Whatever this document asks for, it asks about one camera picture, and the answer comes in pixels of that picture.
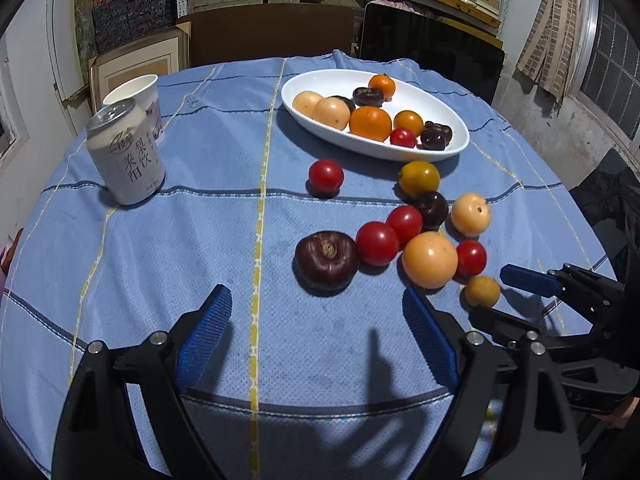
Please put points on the small cream fruit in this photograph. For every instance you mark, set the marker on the small cream fruit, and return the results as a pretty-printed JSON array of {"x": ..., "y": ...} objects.
[
  {"x": 306, "y": 103},
  {"x": 331, "y": 112}
]

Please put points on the white oval plate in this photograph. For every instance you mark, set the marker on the white oval plate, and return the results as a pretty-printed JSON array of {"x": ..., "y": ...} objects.
[{"x": 320, "y": 80}]

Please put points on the wooden picture frame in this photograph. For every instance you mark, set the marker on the wooden picture frame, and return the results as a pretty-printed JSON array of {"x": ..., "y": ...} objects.
[{"x": 135, "y": 67}]

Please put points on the brick pattern sheets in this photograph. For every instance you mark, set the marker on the brick pattern sheets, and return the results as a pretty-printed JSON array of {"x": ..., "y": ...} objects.
[{"x": 555, "y": 35}]

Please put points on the yellow tomato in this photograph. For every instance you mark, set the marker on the yellow tomato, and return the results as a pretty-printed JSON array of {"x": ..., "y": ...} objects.
[{"x": 419, "y": 178}]

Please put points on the white paper cup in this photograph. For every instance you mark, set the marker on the white paper cup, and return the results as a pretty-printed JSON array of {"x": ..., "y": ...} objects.
[{"x": 135, "y": 87}]

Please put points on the small tan round fruit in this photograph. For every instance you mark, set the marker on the small tan round fruit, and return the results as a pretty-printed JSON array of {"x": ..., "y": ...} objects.
[{"x": 482, "y": 291}]

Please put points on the orange tomato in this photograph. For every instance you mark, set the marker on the orange tomato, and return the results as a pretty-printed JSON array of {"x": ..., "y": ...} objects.
[{"x": 370, "y": 123}]

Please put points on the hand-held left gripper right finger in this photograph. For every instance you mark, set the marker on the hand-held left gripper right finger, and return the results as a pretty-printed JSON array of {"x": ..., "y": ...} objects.
[{"x": 430, "y": 340}]

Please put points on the blue patterned box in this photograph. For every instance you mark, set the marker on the blue patterned box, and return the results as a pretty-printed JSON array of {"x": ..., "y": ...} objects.
[{"x": 135, "y": 20}]

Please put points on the purple cloth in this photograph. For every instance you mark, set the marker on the purple cloth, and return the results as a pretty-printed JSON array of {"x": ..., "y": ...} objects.
[{"x": 7, "y": 255}]

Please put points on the dark purple large tomato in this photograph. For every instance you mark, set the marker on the dark purple large tomato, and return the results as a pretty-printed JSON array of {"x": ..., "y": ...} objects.
[{"x": 326, "y": 261}]

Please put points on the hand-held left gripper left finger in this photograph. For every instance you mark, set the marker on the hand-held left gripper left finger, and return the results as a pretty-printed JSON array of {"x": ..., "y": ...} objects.
[{"x": 205, "y": 340}]

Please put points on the small mandarin orange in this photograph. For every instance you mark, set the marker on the small mandarin orange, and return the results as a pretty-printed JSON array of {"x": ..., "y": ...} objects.
[{"x": 382, "y": 86}]

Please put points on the white door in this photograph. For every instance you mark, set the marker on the white door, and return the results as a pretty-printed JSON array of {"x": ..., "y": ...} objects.
[{"x": 60, "y": 55}]

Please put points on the dark cloth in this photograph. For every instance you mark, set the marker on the dark cloth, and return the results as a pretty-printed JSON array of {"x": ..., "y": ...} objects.
[{"x": 610, "y": 195}]

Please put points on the red tomato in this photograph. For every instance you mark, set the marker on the red tomato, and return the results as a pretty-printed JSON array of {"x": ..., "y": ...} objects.
[
  {"x": 404, "y": 223},
  {"x": 472, "y": 258},
  {"x": 325, "y": 176},
  {"x": 377, "y": 243},
  {"x": 402, "y": 138}
]

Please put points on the brown board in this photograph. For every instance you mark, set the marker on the brown board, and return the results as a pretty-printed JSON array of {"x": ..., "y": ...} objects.
[{"x": 270, "y": 35}]

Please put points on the barred window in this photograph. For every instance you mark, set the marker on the barred window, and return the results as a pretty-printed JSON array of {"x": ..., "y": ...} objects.
[{"x": 612, "y": 70}]

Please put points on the dark brown mangosteen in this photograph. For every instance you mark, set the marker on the dark brown mangosteen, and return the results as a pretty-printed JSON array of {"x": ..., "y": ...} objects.
[
  {"x": 369, "y": 96},
  {"x": 348, "y": 102},
  {"x": 436, "y": 136}
]

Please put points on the large peach-coloured fruit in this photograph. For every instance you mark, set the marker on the large peach-coloured fruit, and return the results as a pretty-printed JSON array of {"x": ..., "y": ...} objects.
[{"x": 430, "y": 260}]

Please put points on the green patterned board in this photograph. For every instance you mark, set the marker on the green patterned board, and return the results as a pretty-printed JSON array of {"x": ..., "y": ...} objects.
[{"x": 84, "y": 15}]

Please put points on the dark purple plum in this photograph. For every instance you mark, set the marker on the dark purple plum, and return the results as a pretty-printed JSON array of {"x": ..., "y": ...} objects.
[{"x": 432, "y": 208}]

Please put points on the white drink can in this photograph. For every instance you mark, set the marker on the white drink can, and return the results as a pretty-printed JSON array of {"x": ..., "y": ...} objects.
[{"x": 130, "y": 160}]

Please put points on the glossy medium orange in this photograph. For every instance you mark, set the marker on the glossy medium orange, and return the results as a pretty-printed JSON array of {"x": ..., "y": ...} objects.
[{"x": 408, "y": 121}]

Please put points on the cream striped round fruit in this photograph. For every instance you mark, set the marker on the cream striped round fruit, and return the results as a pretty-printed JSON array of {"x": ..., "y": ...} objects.
[{"x": 470, "y": 214}]

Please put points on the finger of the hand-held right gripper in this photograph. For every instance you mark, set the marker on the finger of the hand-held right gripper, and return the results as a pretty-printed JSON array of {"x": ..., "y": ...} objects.
[
  {"x": 500, "y": 321},
  {"x": 530, "y": 280}
]

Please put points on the blue checked tablecloth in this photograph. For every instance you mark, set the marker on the blue checked tablecloth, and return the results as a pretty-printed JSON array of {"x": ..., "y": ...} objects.
[{"x": 175, "y": 260}]

